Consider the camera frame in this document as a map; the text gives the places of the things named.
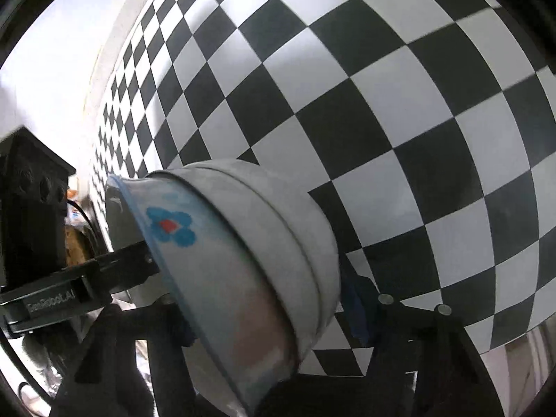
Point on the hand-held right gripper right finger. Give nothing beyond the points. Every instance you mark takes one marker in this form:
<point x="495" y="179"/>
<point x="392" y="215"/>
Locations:
<point x="357" y="308"/>

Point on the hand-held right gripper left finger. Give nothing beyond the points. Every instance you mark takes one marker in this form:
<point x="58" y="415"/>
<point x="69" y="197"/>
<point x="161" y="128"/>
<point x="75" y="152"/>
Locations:
<point x="130" y="356"/>

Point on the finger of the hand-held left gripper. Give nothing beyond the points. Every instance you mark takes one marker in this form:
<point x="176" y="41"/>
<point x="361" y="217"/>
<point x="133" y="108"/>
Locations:
<point x="128" y="265"/>

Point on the bowl with blue flower print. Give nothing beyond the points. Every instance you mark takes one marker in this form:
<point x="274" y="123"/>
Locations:
<point x="208" y="282"/>

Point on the white bowl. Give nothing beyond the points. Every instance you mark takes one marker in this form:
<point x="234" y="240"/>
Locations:
<point x="278" y="247"/>

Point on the black and white checkered tablecloth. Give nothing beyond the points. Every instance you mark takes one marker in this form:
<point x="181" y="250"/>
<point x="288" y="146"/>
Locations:
<point x="391" y="95"/>

